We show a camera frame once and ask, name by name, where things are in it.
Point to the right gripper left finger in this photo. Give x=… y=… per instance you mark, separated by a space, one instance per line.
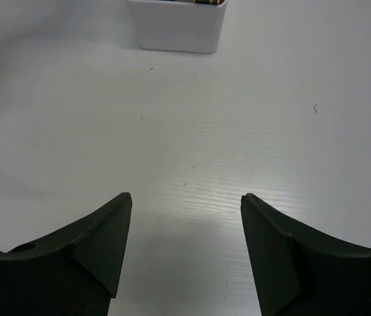
x=74 y=270

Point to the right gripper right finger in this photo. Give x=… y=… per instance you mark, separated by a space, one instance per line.
x=299 y=270

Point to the black gold eyeshadow palette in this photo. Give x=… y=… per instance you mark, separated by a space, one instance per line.
x=206 y=2

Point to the white organizer box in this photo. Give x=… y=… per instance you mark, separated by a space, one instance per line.
x=177 y=25

